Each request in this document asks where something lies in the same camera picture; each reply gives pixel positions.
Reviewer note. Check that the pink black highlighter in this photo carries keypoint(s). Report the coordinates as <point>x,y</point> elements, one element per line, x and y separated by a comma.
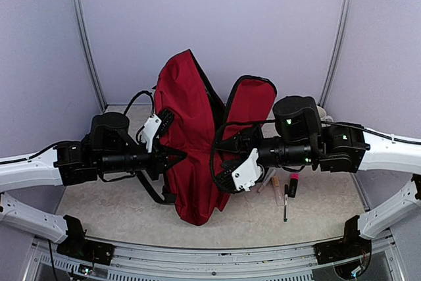
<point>293,183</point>

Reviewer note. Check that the clear pink pen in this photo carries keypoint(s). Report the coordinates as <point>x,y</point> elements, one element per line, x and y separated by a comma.
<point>271,172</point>

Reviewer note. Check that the white printed mug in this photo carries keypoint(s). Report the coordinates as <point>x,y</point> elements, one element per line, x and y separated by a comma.
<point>324,117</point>

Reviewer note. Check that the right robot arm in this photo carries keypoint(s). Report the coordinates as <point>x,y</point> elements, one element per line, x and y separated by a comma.
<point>297,136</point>

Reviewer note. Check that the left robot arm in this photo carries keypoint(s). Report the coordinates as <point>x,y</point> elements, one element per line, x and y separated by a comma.
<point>107,149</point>

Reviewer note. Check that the green tipped black marker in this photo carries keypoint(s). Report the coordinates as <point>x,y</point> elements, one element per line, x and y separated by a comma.
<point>286,196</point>

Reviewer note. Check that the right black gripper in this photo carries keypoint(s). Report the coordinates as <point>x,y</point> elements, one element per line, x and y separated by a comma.
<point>247,137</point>

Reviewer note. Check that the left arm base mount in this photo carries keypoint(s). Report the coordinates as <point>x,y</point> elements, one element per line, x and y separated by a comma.
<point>87,250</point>

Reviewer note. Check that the right aluminium frame post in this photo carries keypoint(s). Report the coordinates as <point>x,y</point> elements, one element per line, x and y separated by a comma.
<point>336,51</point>

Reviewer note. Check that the left aluminium frame post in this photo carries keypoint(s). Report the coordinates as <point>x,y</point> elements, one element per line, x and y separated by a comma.
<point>88,55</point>

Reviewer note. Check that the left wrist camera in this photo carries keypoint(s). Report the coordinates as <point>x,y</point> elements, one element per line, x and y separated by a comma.
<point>155,126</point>

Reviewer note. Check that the front aluminium rail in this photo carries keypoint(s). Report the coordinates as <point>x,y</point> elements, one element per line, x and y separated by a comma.
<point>132,261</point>

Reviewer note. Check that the beige capped marker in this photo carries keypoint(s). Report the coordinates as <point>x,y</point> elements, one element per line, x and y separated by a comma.
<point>279,195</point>

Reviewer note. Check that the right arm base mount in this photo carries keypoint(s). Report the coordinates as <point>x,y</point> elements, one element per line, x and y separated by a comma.
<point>338,250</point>

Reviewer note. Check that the red backpack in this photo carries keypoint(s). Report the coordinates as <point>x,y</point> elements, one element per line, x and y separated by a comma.
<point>184,89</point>

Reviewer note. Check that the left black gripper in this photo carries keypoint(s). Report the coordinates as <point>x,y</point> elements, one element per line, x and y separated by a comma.
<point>161,161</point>

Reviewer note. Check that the aluminium frame post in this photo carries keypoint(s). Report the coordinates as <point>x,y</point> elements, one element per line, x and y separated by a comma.
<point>336,51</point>
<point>88,55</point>

